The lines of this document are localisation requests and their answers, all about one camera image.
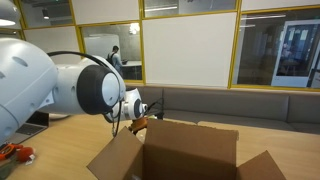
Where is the brown cardboard box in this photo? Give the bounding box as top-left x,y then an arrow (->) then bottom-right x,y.
86,117 -> 287,180

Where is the person with backpack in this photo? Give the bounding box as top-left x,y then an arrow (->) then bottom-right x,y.
106,45 -> 125,80

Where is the grey bench sofa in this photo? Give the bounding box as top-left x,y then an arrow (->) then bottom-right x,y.
125,83 -> 320,136

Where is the grey laptop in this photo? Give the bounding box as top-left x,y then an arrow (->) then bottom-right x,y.
5,111 -> 50,145

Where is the white framed poster panel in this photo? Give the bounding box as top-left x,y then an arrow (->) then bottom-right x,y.
270,18 -> 320,89

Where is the red plush toy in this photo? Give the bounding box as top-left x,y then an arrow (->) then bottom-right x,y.
16,146 -> 37,165

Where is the orange black tool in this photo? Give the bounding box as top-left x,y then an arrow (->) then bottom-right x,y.
0,143 -> 24,162

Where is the white pendant lamp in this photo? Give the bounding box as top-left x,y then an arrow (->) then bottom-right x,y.
0,0 -> 22,28

